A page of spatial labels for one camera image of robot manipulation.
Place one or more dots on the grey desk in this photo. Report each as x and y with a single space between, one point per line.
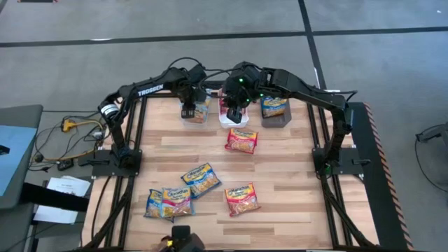
21 115

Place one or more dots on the yellow power plug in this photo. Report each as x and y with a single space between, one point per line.
68 125

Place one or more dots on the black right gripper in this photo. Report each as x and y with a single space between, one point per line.
235 96

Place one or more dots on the clear plastic bin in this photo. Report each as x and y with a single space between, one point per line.
196 125

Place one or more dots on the black hazard-striped floor mat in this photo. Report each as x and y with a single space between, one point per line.
374 196

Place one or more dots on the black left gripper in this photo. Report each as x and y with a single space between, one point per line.
192 92

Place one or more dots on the white plastic bin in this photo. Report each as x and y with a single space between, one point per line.
224 123

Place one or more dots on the smoked grey plastic bin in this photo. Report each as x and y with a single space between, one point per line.
276 122

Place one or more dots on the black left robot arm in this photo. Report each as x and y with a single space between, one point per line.
150 90

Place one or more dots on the black flat bar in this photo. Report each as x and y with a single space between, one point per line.
52 197

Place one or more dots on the white paper sheet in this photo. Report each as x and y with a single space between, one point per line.
52 214
70 185

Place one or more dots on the black aluminium rig frame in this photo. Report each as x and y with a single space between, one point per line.
332 210

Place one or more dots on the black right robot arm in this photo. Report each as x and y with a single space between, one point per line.
308 91

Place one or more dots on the dark blue Maruchan ramen pack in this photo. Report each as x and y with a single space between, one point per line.
151 204
201 180
273 106

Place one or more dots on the black foot pedal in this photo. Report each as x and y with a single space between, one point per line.
66 164

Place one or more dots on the blue desk pad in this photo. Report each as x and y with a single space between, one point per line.
17 168

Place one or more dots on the small black device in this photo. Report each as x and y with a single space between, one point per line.
4 150

